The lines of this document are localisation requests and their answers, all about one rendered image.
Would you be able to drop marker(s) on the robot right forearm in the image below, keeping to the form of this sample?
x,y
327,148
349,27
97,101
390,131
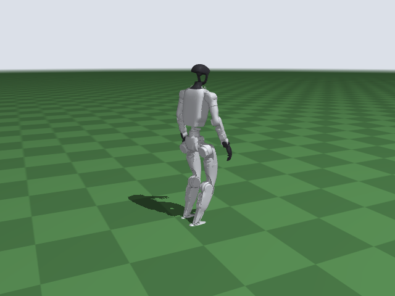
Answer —
x,y
221,132

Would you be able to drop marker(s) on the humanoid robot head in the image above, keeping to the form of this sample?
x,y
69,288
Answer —
x,y
200,69

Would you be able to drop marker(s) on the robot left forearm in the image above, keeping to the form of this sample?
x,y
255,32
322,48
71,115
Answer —
x,y
182,127

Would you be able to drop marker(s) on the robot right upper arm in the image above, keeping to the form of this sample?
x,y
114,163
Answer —
x,y
211,99

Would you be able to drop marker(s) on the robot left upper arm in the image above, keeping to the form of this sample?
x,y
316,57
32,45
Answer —
x,y
179,112

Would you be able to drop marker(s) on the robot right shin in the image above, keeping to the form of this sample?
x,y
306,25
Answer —
x,y
203,200

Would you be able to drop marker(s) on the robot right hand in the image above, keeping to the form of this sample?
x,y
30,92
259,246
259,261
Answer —
x,y
228,149

